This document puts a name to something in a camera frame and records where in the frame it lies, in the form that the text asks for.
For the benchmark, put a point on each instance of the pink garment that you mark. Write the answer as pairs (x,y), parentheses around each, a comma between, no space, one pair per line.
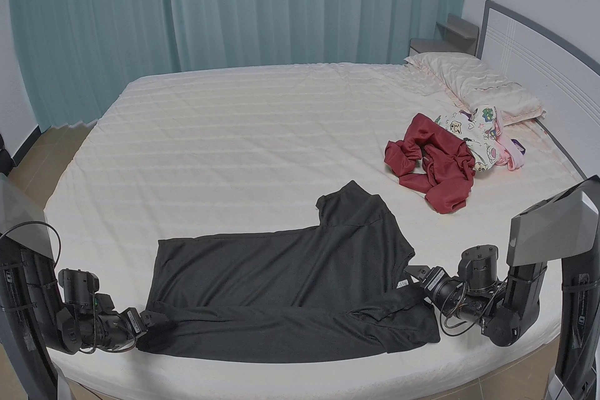
(515,161)

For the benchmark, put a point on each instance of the white printed pyjama top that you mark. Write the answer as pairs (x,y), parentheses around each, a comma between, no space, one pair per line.
(483,140)

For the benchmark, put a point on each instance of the cream pillow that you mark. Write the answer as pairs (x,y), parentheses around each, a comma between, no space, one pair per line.
(478,81)

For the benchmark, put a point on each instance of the black T-shirt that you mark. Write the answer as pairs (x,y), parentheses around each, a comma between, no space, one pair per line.
(281,271)

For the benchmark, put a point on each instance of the grey bedside table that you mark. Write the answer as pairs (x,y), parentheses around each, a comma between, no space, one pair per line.
(457,30)

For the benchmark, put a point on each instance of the dark red garment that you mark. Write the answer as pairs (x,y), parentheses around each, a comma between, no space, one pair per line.
(445,173)

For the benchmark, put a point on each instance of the purple garment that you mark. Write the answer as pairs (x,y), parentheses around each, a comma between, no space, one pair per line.
(518,147)

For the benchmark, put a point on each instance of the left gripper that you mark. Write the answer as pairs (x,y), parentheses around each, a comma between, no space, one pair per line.
(117,330)

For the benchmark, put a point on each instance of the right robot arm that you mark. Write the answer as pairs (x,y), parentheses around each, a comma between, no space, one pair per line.
(529,295)

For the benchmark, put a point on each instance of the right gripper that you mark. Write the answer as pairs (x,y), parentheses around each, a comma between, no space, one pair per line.
(443,290)

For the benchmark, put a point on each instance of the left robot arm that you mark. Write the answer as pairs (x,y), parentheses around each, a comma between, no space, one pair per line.
(28,295)

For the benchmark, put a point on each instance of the bed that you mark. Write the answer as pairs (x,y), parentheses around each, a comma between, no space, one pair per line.
(234,131)

